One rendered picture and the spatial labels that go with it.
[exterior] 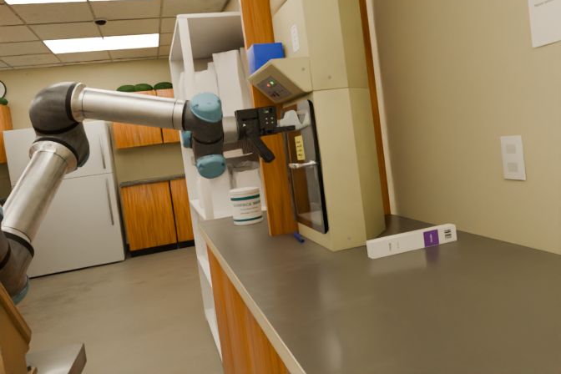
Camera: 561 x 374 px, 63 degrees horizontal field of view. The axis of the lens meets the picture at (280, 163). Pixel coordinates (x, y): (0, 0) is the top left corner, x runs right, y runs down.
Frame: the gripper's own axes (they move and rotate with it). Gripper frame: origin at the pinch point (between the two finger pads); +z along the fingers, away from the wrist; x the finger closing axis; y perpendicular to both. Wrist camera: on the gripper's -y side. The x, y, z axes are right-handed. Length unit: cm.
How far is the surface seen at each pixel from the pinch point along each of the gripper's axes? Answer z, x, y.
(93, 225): -123, 484, -79
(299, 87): -1.2, -4.2, 11.5
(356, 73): 19.6, 1.4, 14.7
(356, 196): 12.0, -4.4, -22.1
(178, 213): -20, 497, -82
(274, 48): -1.0, 16.3, 27.3
